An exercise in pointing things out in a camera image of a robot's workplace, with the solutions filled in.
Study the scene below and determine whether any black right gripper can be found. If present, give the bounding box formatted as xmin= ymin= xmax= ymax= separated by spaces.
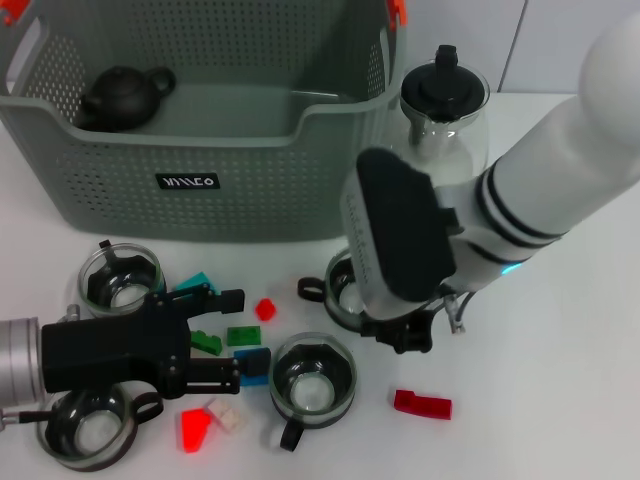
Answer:
xmin=362 ymin=305 xmax=435 ymax=355

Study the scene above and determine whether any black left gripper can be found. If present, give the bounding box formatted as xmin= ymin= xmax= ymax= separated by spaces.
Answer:
xmin=40 ymin=282 xmax=274 ymax=397

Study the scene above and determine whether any grey perforated storage bin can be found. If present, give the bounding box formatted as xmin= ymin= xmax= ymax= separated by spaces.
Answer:
xmin=0 ymin=0 xmax=407 ymax=245

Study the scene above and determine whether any flat green two-stud brick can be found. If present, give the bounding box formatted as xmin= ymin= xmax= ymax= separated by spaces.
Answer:
xmin=226 ymin=324 xmax=263 ymax=347

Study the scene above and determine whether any thick green toy brick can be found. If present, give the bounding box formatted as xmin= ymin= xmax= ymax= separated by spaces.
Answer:
xmin=188 ymin=329 xmax=224 ymax=357

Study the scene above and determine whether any blue square toy brick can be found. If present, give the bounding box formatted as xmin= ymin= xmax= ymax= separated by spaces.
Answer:
xmin=232 ymin=348 xmax=271 ymax=389

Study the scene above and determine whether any teal square toy brick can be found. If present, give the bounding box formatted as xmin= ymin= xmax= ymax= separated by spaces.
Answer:
xmin=172 ymin=271 xmax=221 ymax=301

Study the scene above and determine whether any long dark red brick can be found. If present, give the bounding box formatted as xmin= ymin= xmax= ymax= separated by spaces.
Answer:
xmin=393 ymin=388 xmax=454 ymax=420

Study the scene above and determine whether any translucent white square brick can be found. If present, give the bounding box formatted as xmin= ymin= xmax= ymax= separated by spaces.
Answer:
xmin=207 ymin=397 xmax=251 ymax=434

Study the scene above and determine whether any orange-red wedge toy brick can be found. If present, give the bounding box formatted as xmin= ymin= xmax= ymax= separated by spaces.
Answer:
xmin=180 ymin=407 xmax=214 ymax=454

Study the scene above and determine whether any glass teapot with black lid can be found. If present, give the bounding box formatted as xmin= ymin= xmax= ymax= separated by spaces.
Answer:
xmin=384 ymin=44 xmax=490 ymax=189

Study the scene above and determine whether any black ceramic teapot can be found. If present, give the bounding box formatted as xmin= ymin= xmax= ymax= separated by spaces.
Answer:
xmin=74 ymin=64 xmax=177 ymax=134

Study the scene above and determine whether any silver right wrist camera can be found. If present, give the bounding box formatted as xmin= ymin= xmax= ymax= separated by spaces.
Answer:
xmin=341 ymin=147 xmax=464 ymax=321

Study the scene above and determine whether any left gripper connector cable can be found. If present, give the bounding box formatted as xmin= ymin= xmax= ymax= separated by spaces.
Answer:
xmin=0 ymin=303 xmax=81 ymax=431

